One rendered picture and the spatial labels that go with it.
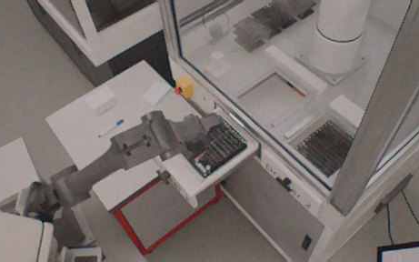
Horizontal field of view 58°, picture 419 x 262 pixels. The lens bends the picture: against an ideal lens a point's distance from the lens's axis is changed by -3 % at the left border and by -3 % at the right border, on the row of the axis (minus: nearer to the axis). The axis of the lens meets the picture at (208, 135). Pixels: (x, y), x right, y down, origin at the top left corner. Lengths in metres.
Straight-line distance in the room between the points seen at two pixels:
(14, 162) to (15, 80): 1.64
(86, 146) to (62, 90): 1.44
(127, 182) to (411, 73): 1.19
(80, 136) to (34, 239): 0.93
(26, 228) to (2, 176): 0.92
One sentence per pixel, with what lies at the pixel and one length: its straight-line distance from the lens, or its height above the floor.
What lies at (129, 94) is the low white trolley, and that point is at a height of 0.76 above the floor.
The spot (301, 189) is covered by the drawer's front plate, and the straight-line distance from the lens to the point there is 1.42.
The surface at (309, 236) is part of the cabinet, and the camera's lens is 1.75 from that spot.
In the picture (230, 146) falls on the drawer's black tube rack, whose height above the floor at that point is 0.90.
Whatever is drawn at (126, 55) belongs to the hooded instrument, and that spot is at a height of 0.74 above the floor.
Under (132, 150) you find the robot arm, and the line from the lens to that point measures 0.80.
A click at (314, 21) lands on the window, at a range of 0.96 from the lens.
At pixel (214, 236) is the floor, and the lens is 2.31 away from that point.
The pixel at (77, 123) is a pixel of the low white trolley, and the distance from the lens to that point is 1.91.
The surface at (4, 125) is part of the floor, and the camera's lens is 3.20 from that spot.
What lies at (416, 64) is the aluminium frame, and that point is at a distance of 0.81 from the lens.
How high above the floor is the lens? 2.17
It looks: 55 degrees down
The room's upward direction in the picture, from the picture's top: 7 degrees counter-clockwise
